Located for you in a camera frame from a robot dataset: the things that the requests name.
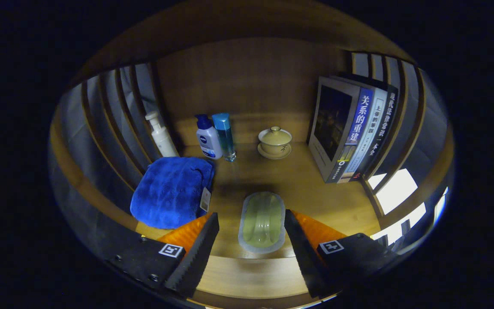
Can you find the book with blue spine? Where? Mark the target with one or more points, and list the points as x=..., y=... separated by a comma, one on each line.
x=332, y=124

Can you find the white pump bottle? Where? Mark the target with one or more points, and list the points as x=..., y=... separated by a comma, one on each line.
x=163, y=139

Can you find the beige lidded teacup with saucer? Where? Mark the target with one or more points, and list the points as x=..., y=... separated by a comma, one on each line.
x=275, y=139

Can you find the wooden cabinet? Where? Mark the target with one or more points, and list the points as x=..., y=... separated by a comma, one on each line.
x=251, y=77

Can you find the book with pale spine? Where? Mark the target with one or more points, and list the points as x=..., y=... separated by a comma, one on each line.
x=369, y=137

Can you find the teal clear bottle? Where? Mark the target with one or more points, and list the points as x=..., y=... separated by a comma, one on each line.
x=225, y=137

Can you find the wooden countertop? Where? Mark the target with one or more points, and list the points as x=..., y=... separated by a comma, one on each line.
x=315, y=193

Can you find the white lotion bottle blue cap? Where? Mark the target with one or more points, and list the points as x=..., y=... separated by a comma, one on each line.
x=208, y=143

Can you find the blue towel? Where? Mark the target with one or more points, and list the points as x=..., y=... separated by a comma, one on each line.
x=170, y=193

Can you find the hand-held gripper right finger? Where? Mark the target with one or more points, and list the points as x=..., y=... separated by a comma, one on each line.
x=305, y=262

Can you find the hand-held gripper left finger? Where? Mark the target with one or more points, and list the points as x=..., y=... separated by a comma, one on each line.
x=200, y=262

